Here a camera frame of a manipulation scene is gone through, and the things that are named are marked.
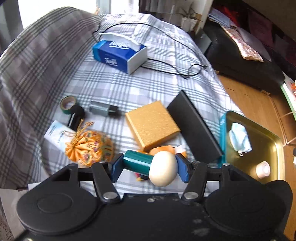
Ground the teal handle cream ball massager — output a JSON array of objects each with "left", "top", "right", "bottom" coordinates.
[{"left": 123, "top": 150, "right": 178, "bottom": 187}]

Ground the orange embroidered pouch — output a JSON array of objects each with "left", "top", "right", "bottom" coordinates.
[{"left": 65, "top": 120, "right": 114, "bottom": 167}]

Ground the green tape roll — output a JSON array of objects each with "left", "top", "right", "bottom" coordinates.
[{"left": 59, "top": 95, "right": 77, "bottom": 114}]

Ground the long black box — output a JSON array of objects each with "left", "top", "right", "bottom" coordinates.
[{"left": 167, "top": 90, "right": 223, "bottom": 164}]

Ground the gold cardboard box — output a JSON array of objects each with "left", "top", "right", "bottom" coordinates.
[{"left": 125, "top": 101, "right": 180, "bottom": 152}]

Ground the light blue face mask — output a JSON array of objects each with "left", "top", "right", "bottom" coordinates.
[{"left": 228, "top": 123, "right": 252, "bottom": 157}]

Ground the grey black small bottle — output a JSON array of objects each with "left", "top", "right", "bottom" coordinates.
[{"left": 89, "top": 101, "right": 121, "bottom": 117}]

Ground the white tube black cap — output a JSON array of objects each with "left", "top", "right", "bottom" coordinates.
[{"left": 44, "top": 104, "right": 85, "bottom": 152}]

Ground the teal gold metal tray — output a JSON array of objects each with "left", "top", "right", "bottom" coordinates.
[{"left": 218, "top": 111, "right": 285, "bottom": 183}]

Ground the plaid grey bed cover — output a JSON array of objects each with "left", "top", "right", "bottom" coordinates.
[{"left": 1, "top": 7, "right": 239, "bottom": 189}]

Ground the white medical tape roll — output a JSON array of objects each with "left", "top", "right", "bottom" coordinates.
[{"left": 255, "top": 161, "right": 271, "bottom": 179}]

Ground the blue Tempo tissue box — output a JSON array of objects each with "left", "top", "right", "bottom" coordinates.
[{"left": 92, "top": 33, "right": 147, "bottom": 75}]

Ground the black leather sofa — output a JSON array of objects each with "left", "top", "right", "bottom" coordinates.
[{"left": 203, "top": 21, "right": 286, "bottom": 93}]

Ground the floral cloth on sofa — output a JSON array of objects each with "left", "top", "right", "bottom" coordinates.
[{"left": 221, "top": 26, "right": 263, "bottom": 62}]

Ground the potted plant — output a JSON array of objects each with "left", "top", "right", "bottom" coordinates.
[{"left": 179, "top": 2, "right": 202, "bottom": 33}]

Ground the black cable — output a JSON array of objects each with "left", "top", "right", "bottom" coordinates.
[{"left": 92, "top": 22, "right": 208, "bottom": 79}]

